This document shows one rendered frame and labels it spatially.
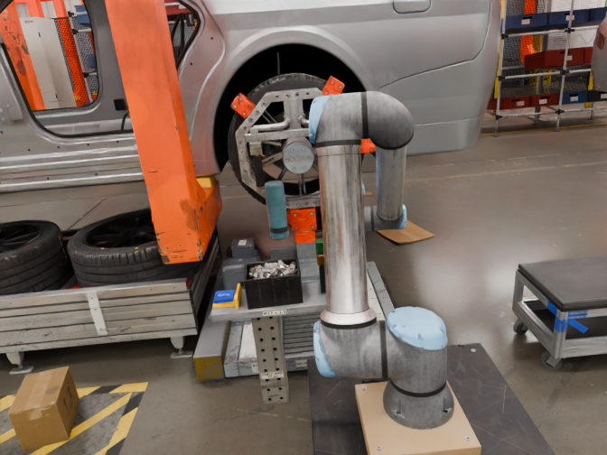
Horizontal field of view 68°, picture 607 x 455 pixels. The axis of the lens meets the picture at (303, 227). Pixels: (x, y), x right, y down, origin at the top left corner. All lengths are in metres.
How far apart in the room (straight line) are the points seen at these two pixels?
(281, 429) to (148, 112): 1.24
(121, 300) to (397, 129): 1.45
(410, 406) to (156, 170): 1.19
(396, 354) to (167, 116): 1.13
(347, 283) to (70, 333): 1.49
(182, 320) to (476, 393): 1.26
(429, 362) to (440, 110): 1.42
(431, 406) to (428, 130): 1.42
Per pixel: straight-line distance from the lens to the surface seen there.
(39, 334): 2.38
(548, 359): 2.11
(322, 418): 1.40
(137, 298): 2.12
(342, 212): 1.12
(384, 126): 1.14
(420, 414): 1.28
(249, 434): 1.81
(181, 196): 1.79
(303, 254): 2.41
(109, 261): 2.20
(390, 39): 2.24
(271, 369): 1.79
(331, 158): 1.12
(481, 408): 1.46
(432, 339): 1.17
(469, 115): 2.39
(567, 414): 1.97
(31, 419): 2.01
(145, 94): 1.74
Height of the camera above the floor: 1.28
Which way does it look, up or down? 22 degrees down
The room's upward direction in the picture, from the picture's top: 5 degrees counter-clockwise
